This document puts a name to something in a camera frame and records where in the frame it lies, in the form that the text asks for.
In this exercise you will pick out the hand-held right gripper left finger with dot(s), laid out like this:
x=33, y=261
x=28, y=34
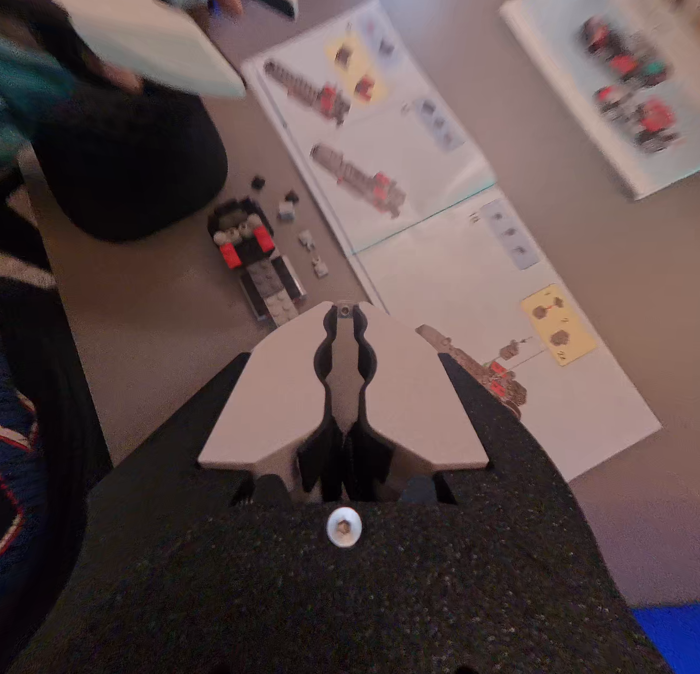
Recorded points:
x=268, y=406

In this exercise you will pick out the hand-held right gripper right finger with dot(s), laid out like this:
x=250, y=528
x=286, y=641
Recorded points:
x=421, y=406

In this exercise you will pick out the toy brick truck model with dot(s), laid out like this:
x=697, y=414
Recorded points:
x=262, y=280

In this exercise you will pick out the small light grey brick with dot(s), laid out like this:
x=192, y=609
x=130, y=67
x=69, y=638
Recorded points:
x=286, y=211

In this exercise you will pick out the person's left forearm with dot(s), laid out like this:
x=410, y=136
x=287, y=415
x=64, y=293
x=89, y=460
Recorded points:
x=27, y=84

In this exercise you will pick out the grey desk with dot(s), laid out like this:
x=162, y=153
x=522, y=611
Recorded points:
x=136, y=302

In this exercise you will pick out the black dimpled wrist pad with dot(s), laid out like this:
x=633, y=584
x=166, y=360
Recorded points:
x=131, y=166

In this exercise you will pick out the open instruction booklet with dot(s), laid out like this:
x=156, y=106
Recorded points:
x=448, y=280

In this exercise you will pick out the closed instruction booklet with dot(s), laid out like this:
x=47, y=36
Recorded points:
x=552, y=73

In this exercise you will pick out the blue plastic object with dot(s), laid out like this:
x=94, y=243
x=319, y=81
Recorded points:
x=670, y=644

